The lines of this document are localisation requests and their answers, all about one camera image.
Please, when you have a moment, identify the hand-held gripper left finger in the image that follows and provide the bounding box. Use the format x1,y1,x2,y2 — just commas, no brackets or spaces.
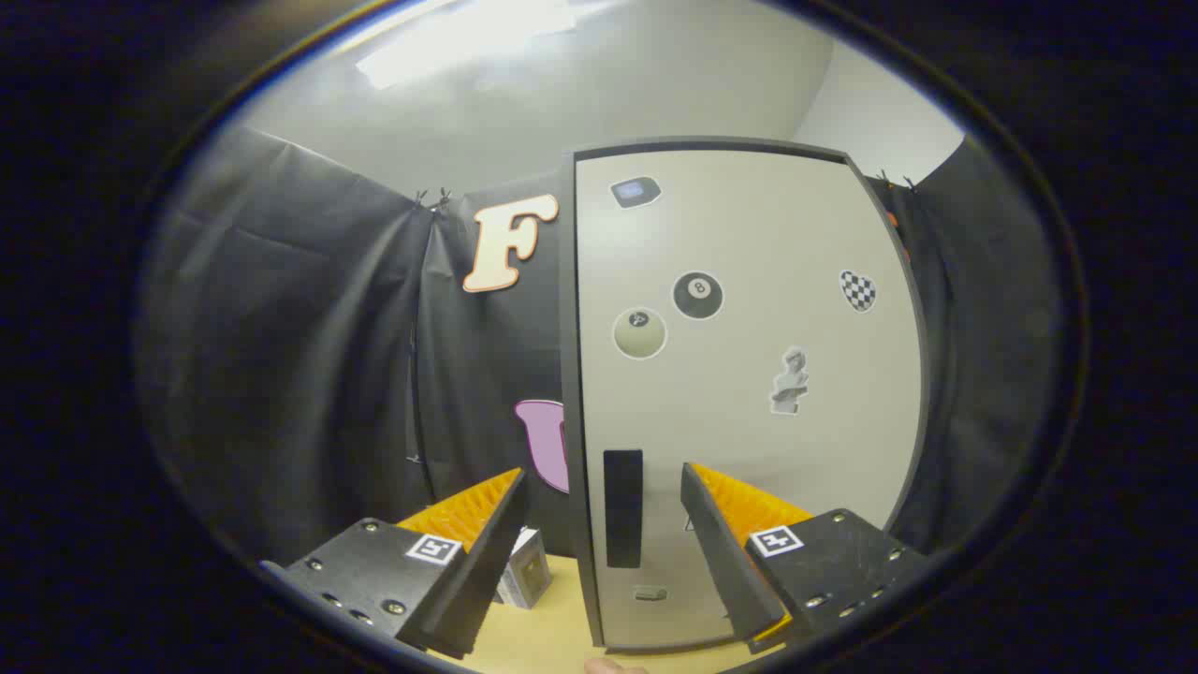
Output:
260,468,528,661

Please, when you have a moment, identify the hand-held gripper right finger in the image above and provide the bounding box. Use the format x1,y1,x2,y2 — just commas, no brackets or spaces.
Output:
680,462,928,654

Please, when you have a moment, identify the black door handle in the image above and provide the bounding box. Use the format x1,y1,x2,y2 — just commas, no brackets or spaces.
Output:
604,449,645,569

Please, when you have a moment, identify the white spine book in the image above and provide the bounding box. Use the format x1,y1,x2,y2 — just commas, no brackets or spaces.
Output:
496,527,539,600

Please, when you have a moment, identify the dark grey cabinet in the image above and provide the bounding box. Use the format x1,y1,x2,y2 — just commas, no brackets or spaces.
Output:
559,137,932,653

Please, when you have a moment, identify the black backdrop cloth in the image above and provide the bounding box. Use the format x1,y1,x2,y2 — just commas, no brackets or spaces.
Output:
140,126,1059,572

